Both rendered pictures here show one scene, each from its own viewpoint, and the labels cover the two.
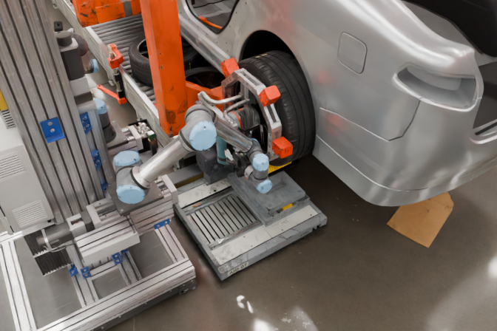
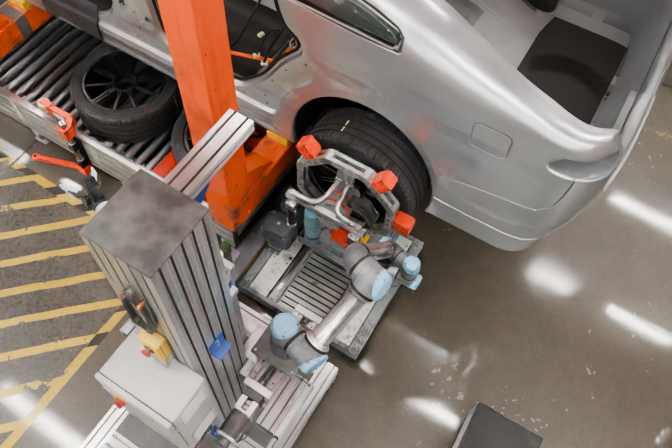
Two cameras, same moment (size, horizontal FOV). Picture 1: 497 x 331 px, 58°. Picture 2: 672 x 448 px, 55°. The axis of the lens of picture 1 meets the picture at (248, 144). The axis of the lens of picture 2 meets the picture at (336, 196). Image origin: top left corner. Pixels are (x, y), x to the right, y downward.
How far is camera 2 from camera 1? 158 cm
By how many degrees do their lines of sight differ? 26
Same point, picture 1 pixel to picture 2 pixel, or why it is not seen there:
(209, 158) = (286, 235)
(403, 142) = (552, 210)
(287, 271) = (411, 319)
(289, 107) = (405, 184)
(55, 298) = not seen: outside the picture
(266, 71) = (369, 152)
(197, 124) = (376, 280)
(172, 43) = not seen: hidden behind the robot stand
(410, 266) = (518, 261)
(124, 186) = (311, 362)
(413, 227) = not seen: hidden behind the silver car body
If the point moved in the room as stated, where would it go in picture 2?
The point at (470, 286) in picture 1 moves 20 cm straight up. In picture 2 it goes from (574, 259) to (586, 244)
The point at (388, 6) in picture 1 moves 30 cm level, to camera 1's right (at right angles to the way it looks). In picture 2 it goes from (531, 100) to (593, 75)
